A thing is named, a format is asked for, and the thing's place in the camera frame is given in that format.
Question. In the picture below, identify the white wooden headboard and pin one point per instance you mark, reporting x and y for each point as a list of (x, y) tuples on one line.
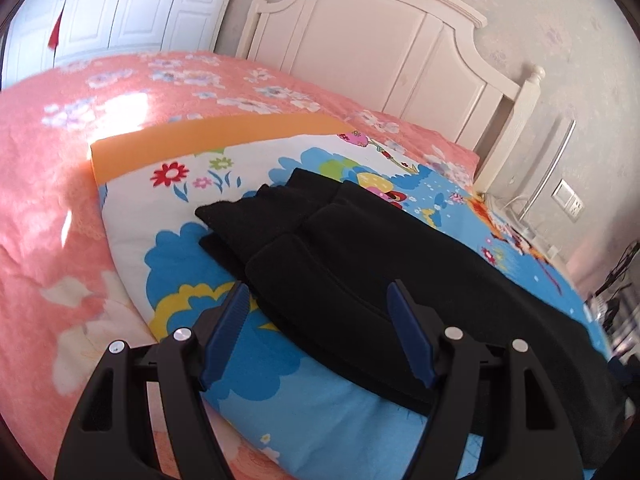
[(390, 50)]

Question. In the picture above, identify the black pants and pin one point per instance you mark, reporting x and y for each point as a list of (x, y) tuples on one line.
[(350, 260)]

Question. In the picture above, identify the wall switch socket panel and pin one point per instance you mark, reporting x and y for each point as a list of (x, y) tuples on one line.
[(568, 197)]

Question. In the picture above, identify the white bedside table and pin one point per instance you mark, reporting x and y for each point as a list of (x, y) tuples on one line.
[(532, 227)]

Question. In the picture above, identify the blue cartoon printed quilt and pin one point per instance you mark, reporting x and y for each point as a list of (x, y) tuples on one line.
[(300, 410)]

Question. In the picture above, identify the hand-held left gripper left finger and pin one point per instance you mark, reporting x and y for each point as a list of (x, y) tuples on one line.
[(225, 330)]

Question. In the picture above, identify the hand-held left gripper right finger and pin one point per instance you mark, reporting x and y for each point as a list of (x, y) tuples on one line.
[(410, 340)]

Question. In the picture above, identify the red cloth strip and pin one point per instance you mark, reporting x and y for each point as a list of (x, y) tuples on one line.
[(56, 30)]

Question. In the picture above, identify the white wardrobe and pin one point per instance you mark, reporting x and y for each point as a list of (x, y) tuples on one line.
[(125, 10)]

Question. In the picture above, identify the pink floral bedsheet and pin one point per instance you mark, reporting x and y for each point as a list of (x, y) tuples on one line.
[(50, 210)]

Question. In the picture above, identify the silver desk lamp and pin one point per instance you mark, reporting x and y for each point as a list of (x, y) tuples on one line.
[(550, 170)]

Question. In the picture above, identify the black stand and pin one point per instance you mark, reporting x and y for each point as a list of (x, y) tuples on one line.
[(617, 270)]

